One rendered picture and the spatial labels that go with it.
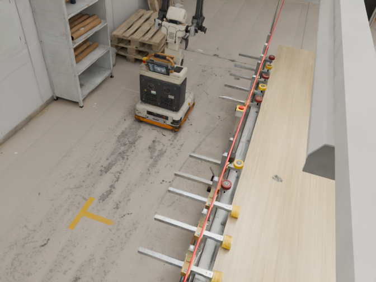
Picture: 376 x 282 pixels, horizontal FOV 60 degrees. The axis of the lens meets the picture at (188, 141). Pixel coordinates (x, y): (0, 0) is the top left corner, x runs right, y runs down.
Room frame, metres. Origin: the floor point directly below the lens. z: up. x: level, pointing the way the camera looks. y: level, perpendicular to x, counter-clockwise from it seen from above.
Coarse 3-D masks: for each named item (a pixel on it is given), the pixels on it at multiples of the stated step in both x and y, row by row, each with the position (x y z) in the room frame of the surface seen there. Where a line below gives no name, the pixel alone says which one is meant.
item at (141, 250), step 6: (138, 252) 0.97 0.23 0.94; (144, 252) 0.97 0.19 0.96; (150, 252) 0.97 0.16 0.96; (156, 252) 0.97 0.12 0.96; (156, 258) 0.94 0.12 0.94; (162, 258) 0.94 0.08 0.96; (168, 258) 0.94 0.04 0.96; (174, 258) 0.95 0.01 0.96; (174, 264) 0.92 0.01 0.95; (180, 264) 0.92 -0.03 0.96; (192, 270) 0.89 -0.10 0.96; (198, 270) 0.89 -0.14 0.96; (204, 270) 0.89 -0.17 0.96; (204, 276) 0.86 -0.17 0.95; (210, 276) 0.86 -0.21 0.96
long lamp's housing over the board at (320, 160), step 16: (320, 0) 1.43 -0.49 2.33; (320, 16) 1.20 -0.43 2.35; (320, 32) 1.04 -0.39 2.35; (320, 48) 0.91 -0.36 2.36; (320, 64) 0.80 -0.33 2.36; (320, 80) 0.71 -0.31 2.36; (320, 96) 0.64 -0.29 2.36; (320, 112) 0.57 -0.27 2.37; (320, 128) 0.51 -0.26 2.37; (320, 144) 0.46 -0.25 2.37; (320, 160) 0.45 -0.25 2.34
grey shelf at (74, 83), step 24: (48, 0) 3.55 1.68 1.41; (96, 0) 4.14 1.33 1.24; (48, 24) 3.57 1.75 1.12; (48, 48) 3.59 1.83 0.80; (72, 48) 3.52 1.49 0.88; (96, 48) 4.26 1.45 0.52; (48, 72) 3.61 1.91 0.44; (72, 72) 3.52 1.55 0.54; (96, 72) 4.23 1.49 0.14; (72, 96) 3.54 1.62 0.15
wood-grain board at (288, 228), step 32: (288, 64) 3.62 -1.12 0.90; (288, 96) 2.91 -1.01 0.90; (256, 128) 2.32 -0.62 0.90; (288, 128) 2.37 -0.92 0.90; (256, 160) 1.91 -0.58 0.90; (288, 160) 1.95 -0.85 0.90; (256, 192) 1.56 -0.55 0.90; (288, 192) 1.59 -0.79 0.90; (320, 192) 1.63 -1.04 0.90; (256, 224) 1.28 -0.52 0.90; (288, 224) 1.31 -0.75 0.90; (320, 224) 1.34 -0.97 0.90; (224, 256) 1.03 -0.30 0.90; (256, 256) 1.05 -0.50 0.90; (288, 256) 1.07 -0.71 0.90; (320, 256) 1.09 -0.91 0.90
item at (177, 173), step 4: (176, 172) 1.72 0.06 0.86; (180, 172) 1.72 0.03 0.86; (180, 176) 1.70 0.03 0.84; (184, 176) 1.69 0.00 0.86; (188, 176) 1.69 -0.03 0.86; (192, 176) 1.69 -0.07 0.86; (192, 180) 1.67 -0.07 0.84; (196, 180) 1.66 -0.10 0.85; (200, 180) 1.66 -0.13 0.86; (204, 180) 1.67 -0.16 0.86; (204, 184) 1.65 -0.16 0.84; (208, 184) 1.64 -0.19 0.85; (220, 188) 1.61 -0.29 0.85
